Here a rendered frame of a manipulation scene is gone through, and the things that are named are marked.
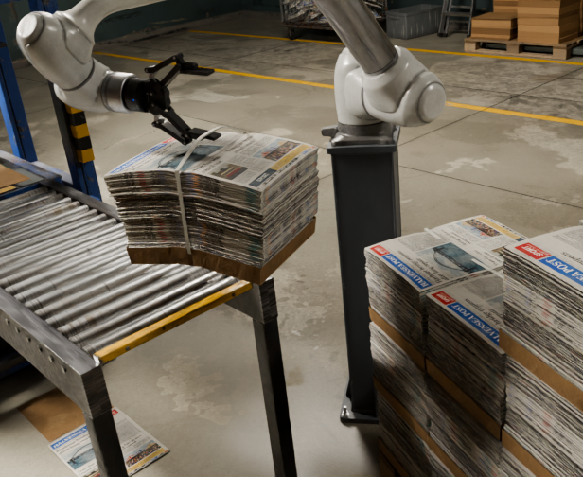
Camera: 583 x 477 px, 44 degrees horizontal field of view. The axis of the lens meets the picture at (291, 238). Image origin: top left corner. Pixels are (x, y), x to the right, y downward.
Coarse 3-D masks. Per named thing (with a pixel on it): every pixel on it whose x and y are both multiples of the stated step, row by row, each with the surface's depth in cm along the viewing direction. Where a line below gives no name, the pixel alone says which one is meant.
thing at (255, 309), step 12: (48, 180) 277; (60, 192) 264; (72, 192) 262; (96, 204) 248; (108, 204) 246; (108, 216) 239; (228, 276) 193; (264, 288) 185; (228, 300) 198; (240, 300) 193; (252, 300) 188; (264, 300) 186; (252, 312) 191; (264, 312) 187; (276, 312) 190
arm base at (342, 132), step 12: (324, 132) 222; (336, 132) 219; (348, 132) 214; (360, 132) 212; (372, 132) 212; (384, 132) 214; (336, 144) 214; (348, 144) 214; (360, 144) 213; (372, 144) 212; (384, 144) 211
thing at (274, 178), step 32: (224, 160) 155; (256, 160) 156; (288, 160) 156; (224, 192) 147; (256, 192) 143; (288, 192) 155; (224, 224) 151; (256, 224) 147; (288, 224) 159; (224, 256) 154; (256, 256) 151
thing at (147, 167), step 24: (168, 144) 173; (120, 168) 161; (144, 168) 155; (120, 192) 159; (144, 192) 156; (120, 216) 163; (144, 216) 160; (168, 216) 156; (144, 240) 163; (168, 240) 160
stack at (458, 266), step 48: (432, 240) 189; (480, 240) 186; (384, 288) 185; (432, 288) 168; (480, 288) 165; (384, 336) 193; (432, 336) 169; (480, 336) 147; (384, 384) 202; (432, 384) 173; (480, 384) 152; (528, 384) 136; (384, 432) 212; (432, 432) 181; (480, 432) 157; (528, 432) 140; (576, 432) 126
